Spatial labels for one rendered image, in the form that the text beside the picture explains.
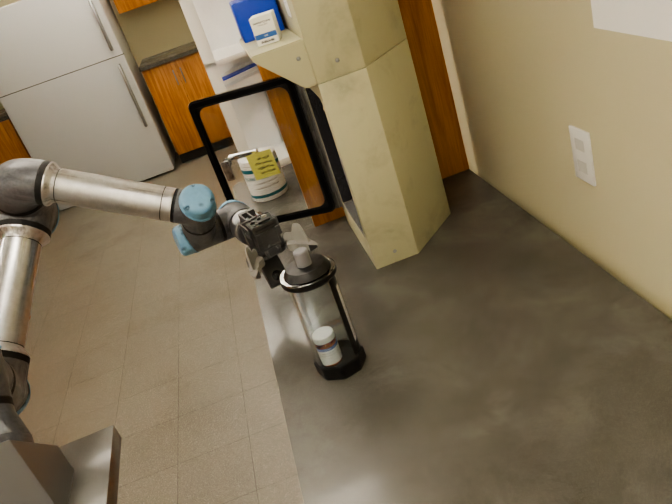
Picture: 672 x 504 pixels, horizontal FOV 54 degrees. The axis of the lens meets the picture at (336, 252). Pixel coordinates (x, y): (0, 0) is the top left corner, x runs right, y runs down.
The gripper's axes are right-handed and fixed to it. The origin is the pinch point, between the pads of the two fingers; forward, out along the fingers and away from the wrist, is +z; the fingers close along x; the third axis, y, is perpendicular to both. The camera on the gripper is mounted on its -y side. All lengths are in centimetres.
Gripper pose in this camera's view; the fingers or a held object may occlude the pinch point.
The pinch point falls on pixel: (288, 264)
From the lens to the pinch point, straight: 135.4
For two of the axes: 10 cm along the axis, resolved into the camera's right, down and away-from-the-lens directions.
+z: 4.4, 2.9, -8.5
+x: 8.5, -4.5, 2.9
